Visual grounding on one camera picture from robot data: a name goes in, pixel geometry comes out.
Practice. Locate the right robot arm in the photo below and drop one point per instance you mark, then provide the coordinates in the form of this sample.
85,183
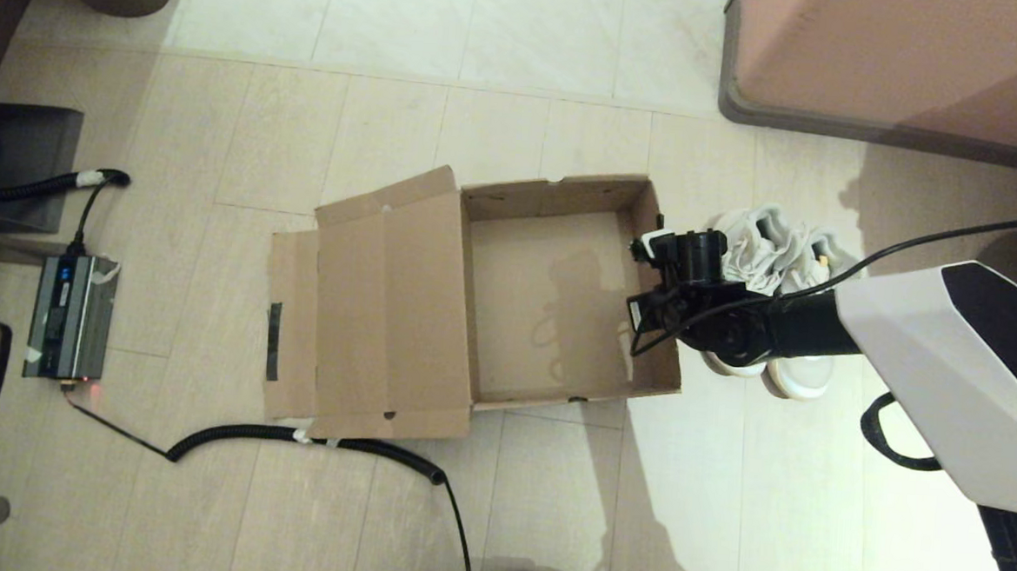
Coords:
931,360

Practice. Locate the white lace-up sneaker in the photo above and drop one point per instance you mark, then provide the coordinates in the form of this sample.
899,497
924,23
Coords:
750,246

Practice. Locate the grey power supply box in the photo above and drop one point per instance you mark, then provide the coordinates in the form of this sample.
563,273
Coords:
70,319

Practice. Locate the dark grey square stand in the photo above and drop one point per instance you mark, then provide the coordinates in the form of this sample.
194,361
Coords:
29,138

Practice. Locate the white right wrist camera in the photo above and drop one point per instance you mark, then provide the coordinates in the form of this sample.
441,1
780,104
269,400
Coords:
657,241

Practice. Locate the pink sofa with grey base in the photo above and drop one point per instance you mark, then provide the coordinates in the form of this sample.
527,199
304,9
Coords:
904,54

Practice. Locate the white sneaker with yellow tag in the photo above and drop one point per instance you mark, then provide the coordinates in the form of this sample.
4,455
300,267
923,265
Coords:
799,379

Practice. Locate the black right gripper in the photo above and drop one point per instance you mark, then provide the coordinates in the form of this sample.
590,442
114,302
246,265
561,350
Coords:
644,313

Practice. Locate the brown cardboard shoe box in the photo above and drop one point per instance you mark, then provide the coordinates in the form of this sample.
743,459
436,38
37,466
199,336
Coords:
385,314

